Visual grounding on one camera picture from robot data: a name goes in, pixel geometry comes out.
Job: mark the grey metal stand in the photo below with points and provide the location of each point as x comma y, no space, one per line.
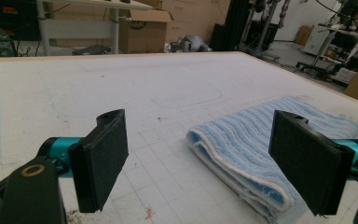
268,25

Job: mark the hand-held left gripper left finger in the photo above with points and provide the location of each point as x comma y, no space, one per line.
102,161

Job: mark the open cardboard box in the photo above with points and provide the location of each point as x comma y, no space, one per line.
143,34

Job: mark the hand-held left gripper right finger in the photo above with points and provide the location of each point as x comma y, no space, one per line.
307,161

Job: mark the black flat case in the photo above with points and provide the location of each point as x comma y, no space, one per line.
90,50

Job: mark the grey rounded device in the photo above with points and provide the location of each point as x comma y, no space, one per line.
192,43

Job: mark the small cardboard box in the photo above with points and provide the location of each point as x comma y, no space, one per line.
303,34

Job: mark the blue striped towel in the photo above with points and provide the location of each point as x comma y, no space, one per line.
245,137

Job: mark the white desk frame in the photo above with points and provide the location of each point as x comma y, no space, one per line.
74,29

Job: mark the white cabinet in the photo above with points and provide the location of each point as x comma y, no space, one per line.
318,40

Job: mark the white foam mat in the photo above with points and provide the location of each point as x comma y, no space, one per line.
105,84

